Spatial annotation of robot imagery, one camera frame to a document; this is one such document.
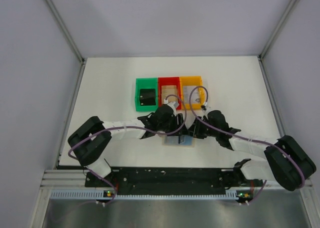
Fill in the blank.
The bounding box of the right aluminium frame post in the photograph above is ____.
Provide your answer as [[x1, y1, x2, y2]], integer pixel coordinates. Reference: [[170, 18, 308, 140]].
[[258, 0, 300, 62]]

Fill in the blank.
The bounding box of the green plastic bin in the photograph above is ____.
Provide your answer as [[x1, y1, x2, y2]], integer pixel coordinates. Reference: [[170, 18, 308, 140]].
[[134, 78, 159, 112]]

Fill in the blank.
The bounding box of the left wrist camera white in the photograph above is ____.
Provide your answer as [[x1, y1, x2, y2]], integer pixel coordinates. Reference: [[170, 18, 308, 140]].
[[163, 99, 179, 110]]

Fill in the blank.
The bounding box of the silver cards stack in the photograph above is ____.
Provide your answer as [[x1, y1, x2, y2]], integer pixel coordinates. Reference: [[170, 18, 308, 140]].
[[183, 86, 202, 104]]

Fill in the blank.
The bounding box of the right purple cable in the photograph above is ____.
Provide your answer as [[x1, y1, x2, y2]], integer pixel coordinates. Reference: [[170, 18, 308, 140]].
[[188, 86, 306, 205]]

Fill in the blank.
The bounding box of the left aluminium frame post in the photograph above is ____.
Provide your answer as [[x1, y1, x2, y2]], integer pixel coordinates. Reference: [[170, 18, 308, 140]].
[[43, 0, 85, 64]]

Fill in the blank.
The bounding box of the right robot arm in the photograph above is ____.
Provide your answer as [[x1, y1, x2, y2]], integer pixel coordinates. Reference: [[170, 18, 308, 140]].
[[188, 110, 317, 191]]

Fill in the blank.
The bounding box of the black cards stack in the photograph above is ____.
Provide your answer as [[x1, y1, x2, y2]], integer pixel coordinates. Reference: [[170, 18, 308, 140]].
[[139, 89, 156, 106]]

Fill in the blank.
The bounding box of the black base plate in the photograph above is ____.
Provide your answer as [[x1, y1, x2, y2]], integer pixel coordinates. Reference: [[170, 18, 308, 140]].
[[84, 166, 263, 195]]

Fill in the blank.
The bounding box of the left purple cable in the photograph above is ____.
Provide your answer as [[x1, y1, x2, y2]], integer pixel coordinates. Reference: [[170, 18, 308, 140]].
[[68, 94, 186, 208]]

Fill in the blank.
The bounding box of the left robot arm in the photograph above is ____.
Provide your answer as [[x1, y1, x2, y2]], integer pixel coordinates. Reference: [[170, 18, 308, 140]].
[[67, 102, 188, 178]]

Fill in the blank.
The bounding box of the purple cable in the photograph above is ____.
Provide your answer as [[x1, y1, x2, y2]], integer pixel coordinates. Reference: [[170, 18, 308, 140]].
[[188, 86, 306, 205], [68, 94, 186, 208]]

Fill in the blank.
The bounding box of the grey slotted cable duct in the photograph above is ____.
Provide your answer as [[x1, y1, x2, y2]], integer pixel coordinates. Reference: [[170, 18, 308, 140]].
[[50, 189, 239, 201]]

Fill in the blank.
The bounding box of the red plastic bin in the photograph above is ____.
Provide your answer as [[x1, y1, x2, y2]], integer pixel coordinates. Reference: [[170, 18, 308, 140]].
[[157, 77, 181, 107]]

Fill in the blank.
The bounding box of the yellow plastic bin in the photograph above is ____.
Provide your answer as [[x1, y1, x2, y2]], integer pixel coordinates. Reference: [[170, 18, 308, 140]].
[[179, 76, 206, 110]]

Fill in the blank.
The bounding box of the aluminium frame post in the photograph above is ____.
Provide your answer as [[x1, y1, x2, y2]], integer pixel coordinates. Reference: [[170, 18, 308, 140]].
[[43, 0, 85, 64], [258, 0, 300, 62]]

